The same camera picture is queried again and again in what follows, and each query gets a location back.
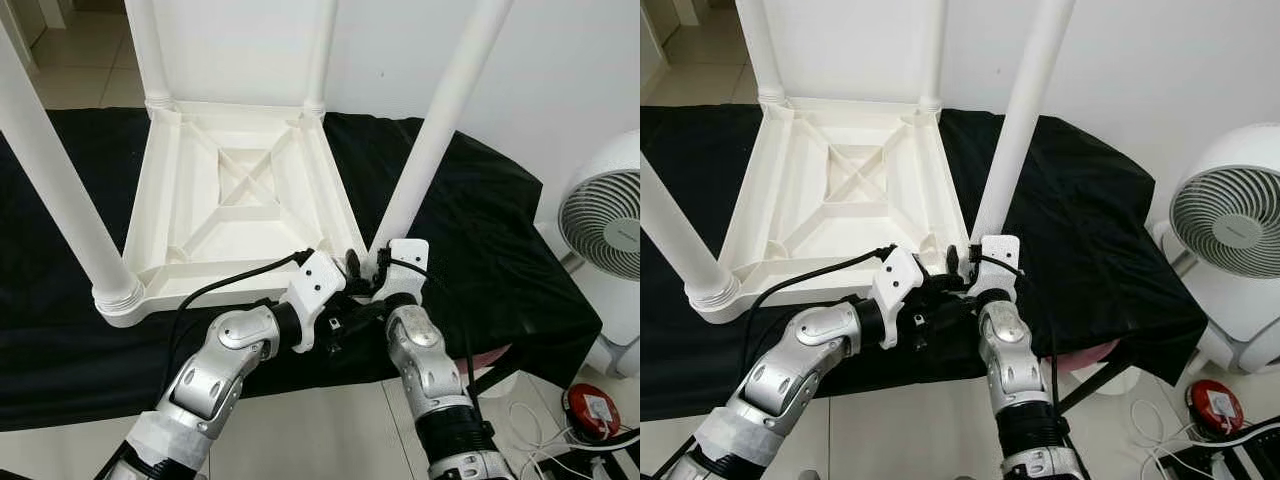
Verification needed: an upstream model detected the white plastic children table top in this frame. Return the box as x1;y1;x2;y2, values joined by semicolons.
688;97;986;323
95;100;393;329

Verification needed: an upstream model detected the white plastic table leg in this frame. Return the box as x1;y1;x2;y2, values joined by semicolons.
968;0;1079;246
125;0;173;111
303;0;338;116
640;150;741;309
0;0;146;313
740;0;788;106
918;0;946;113
365;0;516;276

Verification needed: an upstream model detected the grey metal table leg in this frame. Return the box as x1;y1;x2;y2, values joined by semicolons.
470;350;526;396
1058;350;1136;416

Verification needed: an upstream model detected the white round standing fan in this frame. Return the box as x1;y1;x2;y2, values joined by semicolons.
557;130;641;281
1168;125;1280;281

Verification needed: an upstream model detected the white grey rounded appliance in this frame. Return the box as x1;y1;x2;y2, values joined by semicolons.
590;280;641;379
1150;220;1280;376

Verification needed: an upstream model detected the black bag with white trim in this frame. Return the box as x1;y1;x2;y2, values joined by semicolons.
590;430;641;480
1170;420;1280;480

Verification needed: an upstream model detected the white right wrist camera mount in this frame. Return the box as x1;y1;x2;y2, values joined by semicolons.
970;235;1023;301
372;238;431;306

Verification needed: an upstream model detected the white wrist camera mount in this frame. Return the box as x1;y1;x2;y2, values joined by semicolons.
870;247;926;349
290;250;348;353
372;238;431;306
970;235;1023;301

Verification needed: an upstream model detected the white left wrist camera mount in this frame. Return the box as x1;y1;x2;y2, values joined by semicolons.
290;250;348;353
870;247;926;349

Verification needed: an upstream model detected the white floor cable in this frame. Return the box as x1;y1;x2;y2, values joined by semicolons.
505;400;641;476
1130;400;1241;476

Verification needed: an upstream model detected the red round cable reel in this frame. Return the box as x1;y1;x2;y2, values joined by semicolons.
563;383;621;443
1187;378;1244;437

